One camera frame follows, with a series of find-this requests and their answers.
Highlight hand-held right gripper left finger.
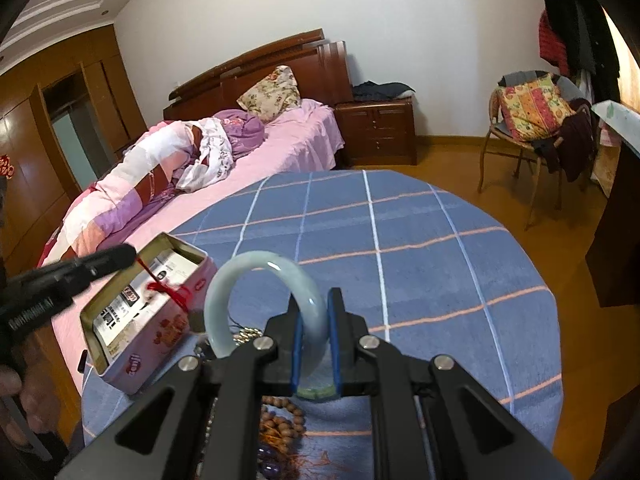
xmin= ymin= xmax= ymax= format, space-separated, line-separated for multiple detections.
xmin=55 ymin=296 xmax=306 ymax=480

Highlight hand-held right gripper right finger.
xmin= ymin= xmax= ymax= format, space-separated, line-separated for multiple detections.
xmin=327 ymin=287 xmax=576 ymax=480

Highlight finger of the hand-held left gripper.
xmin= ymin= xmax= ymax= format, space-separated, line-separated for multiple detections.
xmin=60 ymin=244 xmax=138 ymax=286

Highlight silver wristwatch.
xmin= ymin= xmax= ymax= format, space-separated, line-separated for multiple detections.
xmin=230 ymin=327 xmax=263 ymax=348

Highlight red knotted string pendant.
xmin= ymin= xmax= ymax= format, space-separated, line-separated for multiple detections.
xmin=134 ymin=256 xmax=207 ymax=335

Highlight wooden bead bracelet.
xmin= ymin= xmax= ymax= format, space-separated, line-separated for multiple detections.
xmin=259 ymin=395 xmax=331 ymax=480

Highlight pink metal tin box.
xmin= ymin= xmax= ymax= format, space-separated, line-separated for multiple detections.
xmin=80 ymin=232 xmax=217 ymax=395

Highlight pale green jade bangle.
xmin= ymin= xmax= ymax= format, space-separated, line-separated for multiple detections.
xmin=204 ymin=251 xmax=331 ymax=401

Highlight person's left hand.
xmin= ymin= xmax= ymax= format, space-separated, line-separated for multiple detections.
xmin=0 ymin=364 xmax=48 ymax=433

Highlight pink patchwork quilt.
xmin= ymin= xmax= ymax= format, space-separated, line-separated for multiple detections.
xmin=37 ymin=119 xmax=236 ymax=268

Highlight wooden wardrobe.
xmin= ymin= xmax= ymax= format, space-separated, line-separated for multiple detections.
xmin=0 ymin=22 xmax=148 ymax=281

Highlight blue checked cloth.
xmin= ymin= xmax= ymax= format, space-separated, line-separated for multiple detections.
xmin=80 ymin=169 xmax=563 ymax=480

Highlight pink bed with headboard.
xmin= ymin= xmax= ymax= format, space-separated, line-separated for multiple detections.
xmin=35 ymin=99 xmax=346 ymax=396

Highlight purple blanket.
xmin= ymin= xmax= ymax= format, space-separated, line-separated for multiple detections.
xmin=215 ymin=109 xmax=268 ymax=161

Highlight wooden nightstand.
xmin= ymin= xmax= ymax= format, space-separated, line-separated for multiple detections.
xmin=334 ymin=97 xmax=418 ymax=167

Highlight wooden headboard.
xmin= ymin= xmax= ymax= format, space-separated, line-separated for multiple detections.
xmin=162 ymin=29 xmax=353 ymax=121

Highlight wooden chair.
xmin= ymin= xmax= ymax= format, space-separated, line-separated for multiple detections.
xmin=477 ymin=70 xmax=596 ymax=231

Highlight floral pillow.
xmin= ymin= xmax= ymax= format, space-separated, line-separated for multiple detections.
xmin=236 ymin=65 xmax=302 ymax=123

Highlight dark folded clothes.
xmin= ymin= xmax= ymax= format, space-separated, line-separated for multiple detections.
xmin=351 ymin=81 xmax=416 ymax=103

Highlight dark wooden desk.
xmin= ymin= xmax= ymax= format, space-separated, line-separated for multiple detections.
xmin=585 ymin=135 xmax=640 ymax=308

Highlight colourful patchwork cushion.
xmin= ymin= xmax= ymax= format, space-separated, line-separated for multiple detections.
xmin=495 ymin=74 xmax=576 ymax=142

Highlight dark maroon garment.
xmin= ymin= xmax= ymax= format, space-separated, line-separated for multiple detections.
xmin=532 ymin=99 xmax=596 ymax=183

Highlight white green desk sheet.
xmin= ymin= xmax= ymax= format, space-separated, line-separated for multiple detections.
xmin=590 ymin=100 xmax=640 ymax=153

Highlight red hanging garment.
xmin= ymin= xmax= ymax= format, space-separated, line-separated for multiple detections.
xmin=537 ymin=10 xmax=571 ymax=76

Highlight light curtain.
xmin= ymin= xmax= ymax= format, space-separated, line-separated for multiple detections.
xmin=600 ymin=5 xmax=640 ymax=111

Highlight black hanging coat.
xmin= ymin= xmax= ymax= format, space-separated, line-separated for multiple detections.
xmin=540 ymin=0 xmax=621 ymax=106

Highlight purple bead bracelet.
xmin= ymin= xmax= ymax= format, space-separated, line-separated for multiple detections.
xmin=255 ymin=447 xmax=301 ymax=480

